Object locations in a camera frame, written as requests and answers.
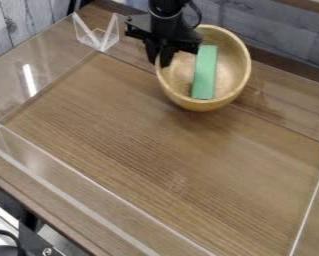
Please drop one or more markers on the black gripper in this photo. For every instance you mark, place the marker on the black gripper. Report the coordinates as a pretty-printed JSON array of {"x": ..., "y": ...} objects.
[{"x": 165, "y": 34}]

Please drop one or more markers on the green rectangular block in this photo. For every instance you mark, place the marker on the green rectangular block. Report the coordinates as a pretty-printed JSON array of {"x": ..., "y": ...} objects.
[{"x": 205, "y": 73}]

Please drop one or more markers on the wooden oval bowl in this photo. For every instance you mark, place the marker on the wooden oval bowl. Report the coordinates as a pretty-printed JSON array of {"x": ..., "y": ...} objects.
[{"x": 233, "y": 71}]

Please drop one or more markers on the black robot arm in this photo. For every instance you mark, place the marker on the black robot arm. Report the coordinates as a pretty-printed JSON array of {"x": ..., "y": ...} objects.
[{"x": 167, "y": 8}]

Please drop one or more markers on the clear acrylic corner bracket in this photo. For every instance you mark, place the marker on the clear acrylic corner bracket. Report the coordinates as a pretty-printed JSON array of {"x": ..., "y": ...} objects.
[{"x": 98, "y": 38}]

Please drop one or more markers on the black metal bracket with screw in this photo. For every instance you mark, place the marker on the black metal bracket with screw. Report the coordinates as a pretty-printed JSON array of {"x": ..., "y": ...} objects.
[{"x": 34, "y": 243}]

